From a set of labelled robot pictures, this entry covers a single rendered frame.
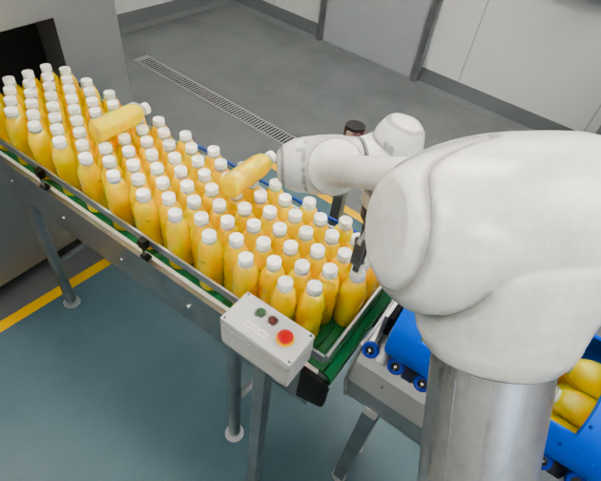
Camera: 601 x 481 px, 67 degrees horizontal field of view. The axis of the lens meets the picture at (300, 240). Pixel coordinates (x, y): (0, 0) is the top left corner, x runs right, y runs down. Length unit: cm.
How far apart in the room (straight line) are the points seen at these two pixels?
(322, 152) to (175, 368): 164
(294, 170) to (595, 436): 77
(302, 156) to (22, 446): 179
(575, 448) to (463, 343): 78
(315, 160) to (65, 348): 186
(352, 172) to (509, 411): 45
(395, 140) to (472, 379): 57
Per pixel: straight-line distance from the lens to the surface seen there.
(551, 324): 35
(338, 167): 76
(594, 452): 112
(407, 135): 88
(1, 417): 237
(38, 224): 218
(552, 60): 441
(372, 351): 122
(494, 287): 32
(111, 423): 221
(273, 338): 104
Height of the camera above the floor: 198
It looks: 46 degrees down
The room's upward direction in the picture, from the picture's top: 9 degrees clockwise
